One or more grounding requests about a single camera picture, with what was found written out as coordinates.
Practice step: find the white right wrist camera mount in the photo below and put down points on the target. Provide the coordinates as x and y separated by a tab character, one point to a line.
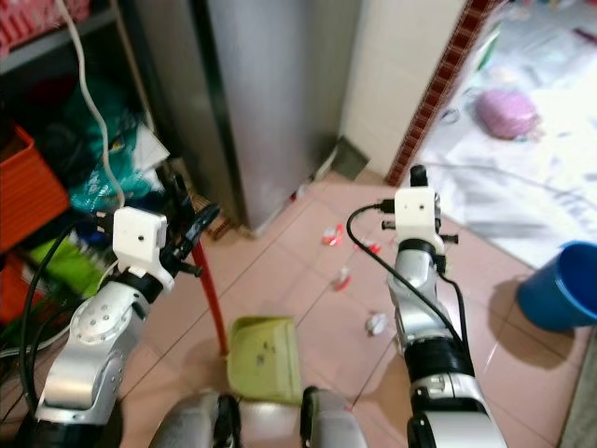
418	213

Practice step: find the grey wedge floor block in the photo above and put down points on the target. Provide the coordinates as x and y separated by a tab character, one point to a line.
350	159

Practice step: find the bright green bag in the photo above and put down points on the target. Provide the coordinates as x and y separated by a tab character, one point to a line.
61	266

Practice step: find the silver right robot leg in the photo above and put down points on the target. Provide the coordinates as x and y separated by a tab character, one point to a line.
336	422

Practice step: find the pink plastic basket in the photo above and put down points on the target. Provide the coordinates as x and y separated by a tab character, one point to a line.
37	19

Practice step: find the silver left robot leg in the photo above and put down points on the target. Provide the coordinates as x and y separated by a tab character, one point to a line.
191	425

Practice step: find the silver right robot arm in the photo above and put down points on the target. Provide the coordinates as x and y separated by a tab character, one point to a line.
424	299

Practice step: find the orange plastic crate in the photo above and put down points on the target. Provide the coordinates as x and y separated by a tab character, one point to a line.
19	191

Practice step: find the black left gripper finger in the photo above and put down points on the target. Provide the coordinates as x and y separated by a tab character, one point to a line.
201	224
178	198

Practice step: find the small green object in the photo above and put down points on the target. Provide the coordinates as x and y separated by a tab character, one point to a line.
487	52

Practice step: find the teal plastic bag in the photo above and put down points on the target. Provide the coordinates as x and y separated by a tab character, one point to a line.
107	140

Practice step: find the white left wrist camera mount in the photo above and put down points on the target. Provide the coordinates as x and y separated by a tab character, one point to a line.
140	238

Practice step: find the blue plastic bucket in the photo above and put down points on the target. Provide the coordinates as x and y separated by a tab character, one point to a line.
558	289

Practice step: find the white crumpled wrapper scrap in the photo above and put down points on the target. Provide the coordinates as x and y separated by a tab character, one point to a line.
377	324

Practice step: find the pink purple bag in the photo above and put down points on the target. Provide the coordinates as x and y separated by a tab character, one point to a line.
506	114

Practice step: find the grey metal shelf rack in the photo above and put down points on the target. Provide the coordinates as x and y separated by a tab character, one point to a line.
65	42

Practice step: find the red white wrapper scrap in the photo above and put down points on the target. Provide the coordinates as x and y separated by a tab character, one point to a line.
373	249
332	234
341	278

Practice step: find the stainless steel refrigerator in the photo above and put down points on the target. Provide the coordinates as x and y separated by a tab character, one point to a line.
280	103

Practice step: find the white plastic floor sheet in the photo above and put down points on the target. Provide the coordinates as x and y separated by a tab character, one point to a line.
513	196

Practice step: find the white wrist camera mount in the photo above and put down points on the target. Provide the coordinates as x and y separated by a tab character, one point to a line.
418	213
140	238

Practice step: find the silver robot leg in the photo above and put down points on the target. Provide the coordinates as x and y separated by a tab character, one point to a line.
336	422
191	425

